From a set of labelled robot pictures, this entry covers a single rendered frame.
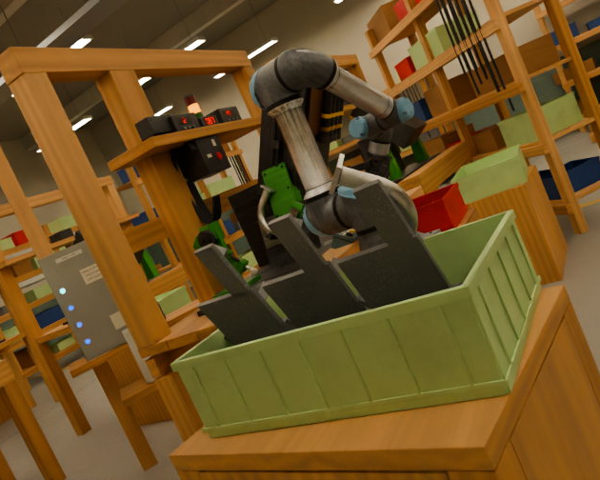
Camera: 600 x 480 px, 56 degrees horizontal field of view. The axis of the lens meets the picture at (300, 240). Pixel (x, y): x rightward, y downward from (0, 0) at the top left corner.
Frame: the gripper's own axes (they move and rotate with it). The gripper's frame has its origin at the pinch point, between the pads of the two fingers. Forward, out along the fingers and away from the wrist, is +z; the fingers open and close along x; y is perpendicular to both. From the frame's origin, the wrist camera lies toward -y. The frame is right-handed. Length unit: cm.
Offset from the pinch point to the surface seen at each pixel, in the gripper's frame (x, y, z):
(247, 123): 36, -72, -13
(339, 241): -12.8, -2.5, 11.4
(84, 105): 710, -826, 167
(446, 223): -1.2, 31.2, -1.6
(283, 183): 3.2, -34.7, 0.5
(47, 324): 363, -567, 431
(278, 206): 1.1, -34.6, 9.6
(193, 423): -61, -28, 71
